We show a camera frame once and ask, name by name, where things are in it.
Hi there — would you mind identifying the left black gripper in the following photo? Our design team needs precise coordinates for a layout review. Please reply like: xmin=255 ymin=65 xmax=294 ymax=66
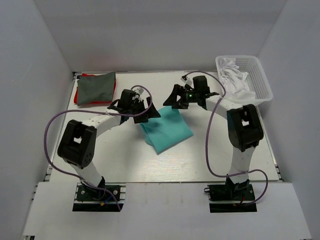
xmin=128 ymin=96 xmax=161 ymax=123

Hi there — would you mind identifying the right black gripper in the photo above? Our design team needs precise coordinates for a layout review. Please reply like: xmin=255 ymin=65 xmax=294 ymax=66
xmin=163 ymin=84 xmax=200 ymax=110

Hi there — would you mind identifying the teal polo shirt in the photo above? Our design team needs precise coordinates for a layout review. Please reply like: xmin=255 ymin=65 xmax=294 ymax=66
xmin=140 ymin=106 xmax=194 ymax=155

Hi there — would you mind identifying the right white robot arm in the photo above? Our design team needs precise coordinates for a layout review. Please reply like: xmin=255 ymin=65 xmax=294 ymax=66
xmin=163 ymin=75 xmax=264 ymax=200

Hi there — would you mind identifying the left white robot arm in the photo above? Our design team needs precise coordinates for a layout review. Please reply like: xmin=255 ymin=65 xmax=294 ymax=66
xmin=57 ymin=85 xmax=161 ymax=200

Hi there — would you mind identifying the folded grey t shirt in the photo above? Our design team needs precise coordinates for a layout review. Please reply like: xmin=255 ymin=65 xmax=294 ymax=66
xmin=76 ymin=71 xmax=117 ymax=107

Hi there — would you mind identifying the crumpled white t shirt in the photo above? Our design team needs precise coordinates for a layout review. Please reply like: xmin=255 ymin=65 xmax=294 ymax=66
xmin=218 ymin=57 xmax=256 ymax=100

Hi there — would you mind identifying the white plastic basket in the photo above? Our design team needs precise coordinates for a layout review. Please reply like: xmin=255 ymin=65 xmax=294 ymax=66
xmin=215 ymin=55 xmax=273 ymax=106

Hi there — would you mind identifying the folded red t shirt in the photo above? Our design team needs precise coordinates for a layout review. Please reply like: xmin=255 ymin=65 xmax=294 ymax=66
xmin=73 ymin=72 xmax=118 ymax=105

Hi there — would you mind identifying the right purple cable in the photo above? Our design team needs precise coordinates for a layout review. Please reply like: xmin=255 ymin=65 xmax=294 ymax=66
xmin=181 ymin=71 xmax=269 ymax=207

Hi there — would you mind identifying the purple cable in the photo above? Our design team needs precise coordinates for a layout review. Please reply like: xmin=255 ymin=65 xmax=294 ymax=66
xmin=181 ymin=71 xmax=269 ymax=207
xmin=44 ymin=84 xmax=154 ymax=211

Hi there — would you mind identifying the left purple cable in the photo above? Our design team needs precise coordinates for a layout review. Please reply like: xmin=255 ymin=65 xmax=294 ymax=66
xmin=44 ymin=84 xmax=154 ymax=211

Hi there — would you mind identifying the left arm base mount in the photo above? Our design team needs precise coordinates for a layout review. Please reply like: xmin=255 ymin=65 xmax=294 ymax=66
xmin=72 ymin=183 xmax=126 ymax=213

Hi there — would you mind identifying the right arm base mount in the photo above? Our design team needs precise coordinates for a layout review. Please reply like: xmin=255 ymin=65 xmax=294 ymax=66
xmin=203 ymin=178 xmax=257 ymax=213

